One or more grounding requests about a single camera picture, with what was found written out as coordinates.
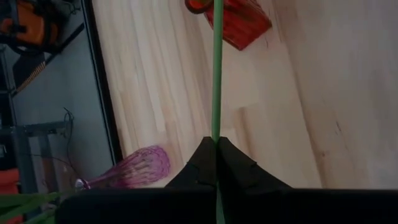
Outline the red glass vase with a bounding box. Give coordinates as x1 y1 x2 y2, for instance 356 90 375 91
185 0 273 51

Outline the dark red artificial tulip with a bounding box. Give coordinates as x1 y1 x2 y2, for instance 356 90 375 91
211 0 225 224

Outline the orange and black machine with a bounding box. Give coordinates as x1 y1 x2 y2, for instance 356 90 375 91
0 0 82 54

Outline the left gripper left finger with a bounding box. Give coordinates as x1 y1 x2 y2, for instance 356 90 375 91
55 136 218 224

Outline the pink glass vase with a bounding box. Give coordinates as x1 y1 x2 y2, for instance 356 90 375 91
74 145 171 190

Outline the thin black dangling cable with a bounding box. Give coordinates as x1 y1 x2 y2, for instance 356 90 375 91
63 106 76 175

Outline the black floor mat striped edge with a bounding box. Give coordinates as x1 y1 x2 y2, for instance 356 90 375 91
11 24 85 96

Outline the black aluminium table frame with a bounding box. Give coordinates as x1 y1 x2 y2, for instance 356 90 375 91
80 0 124 166

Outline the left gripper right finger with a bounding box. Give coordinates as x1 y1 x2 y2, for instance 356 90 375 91
216 136 398 224

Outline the grey metal table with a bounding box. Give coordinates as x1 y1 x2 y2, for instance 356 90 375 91
0 120 75 194

